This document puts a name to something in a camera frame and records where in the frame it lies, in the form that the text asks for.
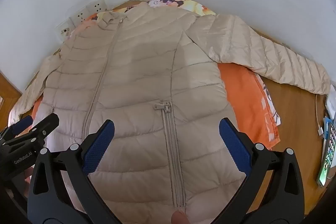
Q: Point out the white wall socket damaged plate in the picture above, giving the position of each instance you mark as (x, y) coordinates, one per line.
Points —
(63, 31)

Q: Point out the smartphone with lit screen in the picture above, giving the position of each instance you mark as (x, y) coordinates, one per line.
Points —
(328, 158)

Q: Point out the blue card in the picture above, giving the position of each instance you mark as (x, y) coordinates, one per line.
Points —
(327, 125)

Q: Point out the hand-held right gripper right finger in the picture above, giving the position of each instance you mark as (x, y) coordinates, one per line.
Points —
(233, 142)

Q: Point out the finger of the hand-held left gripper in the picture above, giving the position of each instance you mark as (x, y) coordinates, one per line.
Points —
(47, 124)
(22, 124)

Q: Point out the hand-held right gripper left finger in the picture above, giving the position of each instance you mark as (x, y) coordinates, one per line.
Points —
(101, 142)

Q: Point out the beige puffer jacket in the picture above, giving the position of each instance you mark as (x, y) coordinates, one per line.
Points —
(136, 69)

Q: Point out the wooden cabinet panel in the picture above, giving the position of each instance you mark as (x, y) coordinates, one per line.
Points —
(8, 92)

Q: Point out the person's right hand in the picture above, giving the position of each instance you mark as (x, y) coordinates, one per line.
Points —
(179, 217)

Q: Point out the white wall socket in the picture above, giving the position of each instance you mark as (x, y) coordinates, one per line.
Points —
(78, 17)
(97, 6)

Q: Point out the orange floral blanket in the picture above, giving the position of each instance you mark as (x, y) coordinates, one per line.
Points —
(236, 90)

